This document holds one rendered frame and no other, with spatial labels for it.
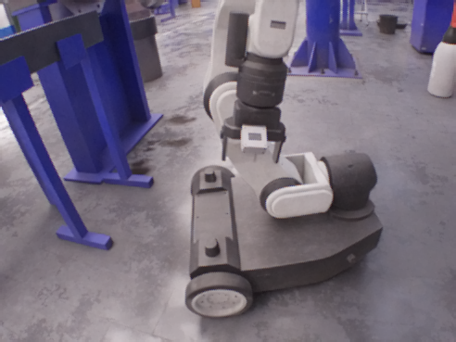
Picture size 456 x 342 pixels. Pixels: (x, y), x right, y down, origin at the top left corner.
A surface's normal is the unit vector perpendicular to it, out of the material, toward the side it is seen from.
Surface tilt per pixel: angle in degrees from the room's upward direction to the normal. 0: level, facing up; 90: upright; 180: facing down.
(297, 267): 90
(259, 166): 90
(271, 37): 90
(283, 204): 90
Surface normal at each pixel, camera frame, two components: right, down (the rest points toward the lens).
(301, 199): 0.06, 0.57
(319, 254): -0.11, -0.81
